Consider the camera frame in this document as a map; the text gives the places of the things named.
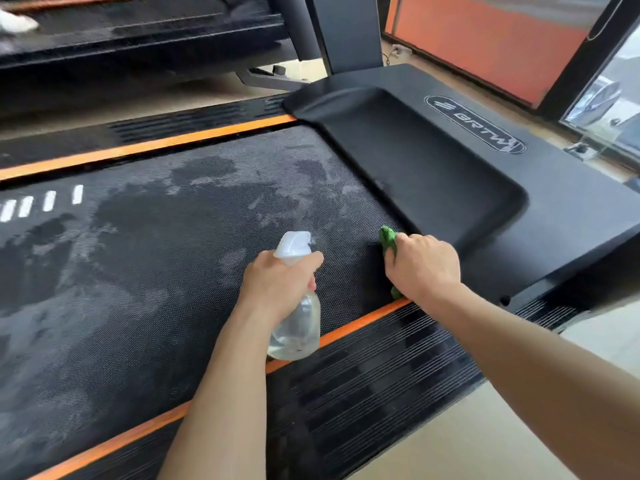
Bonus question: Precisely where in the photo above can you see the black orange-striped treadmill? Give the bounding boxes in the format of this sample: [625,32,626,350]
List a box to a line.
[0,0,640,480]
[0,0,321,121]

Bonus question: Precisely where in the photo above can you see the person's left forearm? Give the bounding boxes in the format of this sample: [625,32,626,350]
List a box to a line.
[157,304,281,480]

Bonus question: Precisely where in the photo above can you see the orange panel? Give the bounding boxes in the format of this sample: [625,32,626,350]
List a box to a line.
[385,0,616,108]

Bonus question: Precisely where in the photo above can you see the person's left hand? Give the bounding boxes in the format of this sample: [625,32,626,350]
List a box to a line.
[235,249,325,331]

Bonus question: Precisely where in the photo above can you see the clear spray bottle white trigger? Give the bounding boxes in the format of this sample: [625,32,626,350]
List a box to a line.
[266,231,322,361]

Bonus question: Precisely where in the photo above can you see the white shoe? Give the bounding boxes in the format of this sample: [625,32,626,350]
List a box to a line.
[0,8,40,35]

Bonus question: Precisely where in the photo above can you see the person's right forearm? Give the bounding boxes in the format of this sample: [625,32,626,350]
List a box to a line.
[425,282,640,480]

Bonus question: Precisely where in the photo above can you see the black window frame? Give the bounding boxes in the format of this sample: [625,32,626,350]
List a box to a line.
[537,0,640,121]

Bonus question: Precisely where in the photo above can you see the green cloth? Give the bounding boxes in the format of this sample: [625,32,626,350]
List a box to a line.
[378,225,405,301]

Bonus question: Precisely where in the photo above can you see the person's right hand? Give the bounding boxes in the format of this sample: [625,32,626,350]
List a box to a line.
[383,233,463,315]

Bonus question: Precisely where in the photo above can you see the floor socket with clear cover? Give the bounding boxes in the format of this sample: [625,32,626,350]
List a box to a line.
[563,74,625,162]

